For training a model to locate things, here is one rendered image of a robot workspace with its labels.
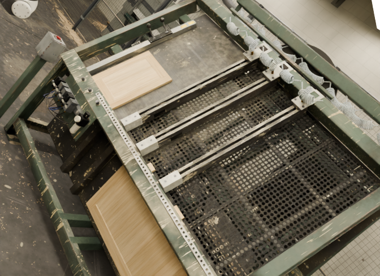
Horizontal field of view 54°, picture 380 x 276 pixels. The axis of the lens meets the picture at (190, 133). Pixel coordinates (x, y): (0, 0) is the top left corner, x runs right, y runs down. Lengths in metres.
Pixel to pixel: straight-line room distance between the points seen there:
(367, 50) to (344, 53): 0.39
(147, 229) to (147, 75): 1.11
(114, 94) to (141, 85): 0.20
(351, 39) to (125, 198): 5.97
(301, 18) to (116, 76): 5.83
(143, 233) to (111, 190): 0.41
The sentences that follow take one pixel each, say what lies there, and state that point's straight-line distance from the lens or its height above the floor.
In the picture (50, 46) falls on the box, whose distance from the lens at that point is 2.93.
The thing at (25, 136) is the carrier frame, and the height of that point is 0.18.
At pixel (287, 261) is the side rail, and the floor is 1.19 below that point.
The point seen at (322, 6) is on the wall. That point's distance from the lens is 8.19.
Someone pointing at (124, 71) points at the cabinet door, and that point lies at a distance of 2.87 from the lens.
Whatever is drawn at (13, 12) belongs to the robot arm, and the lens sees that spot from 1.85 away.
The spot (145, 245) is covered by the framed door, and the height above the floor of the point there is 0.51.
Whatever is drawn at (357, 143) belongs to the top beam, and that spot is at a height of 1.87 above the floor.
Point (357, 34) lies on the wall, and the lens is 7.75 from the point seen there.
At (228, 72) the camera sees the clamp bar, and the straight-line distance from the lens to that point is 2.68.
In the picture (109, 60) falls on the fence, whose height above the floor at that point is 1.05.
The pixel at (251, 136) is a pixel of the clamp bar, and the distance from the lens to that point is 2.34.
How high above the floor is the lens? 1.72
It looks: 13 degrees down
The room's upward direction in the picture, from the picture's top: 45 degrees clockwise
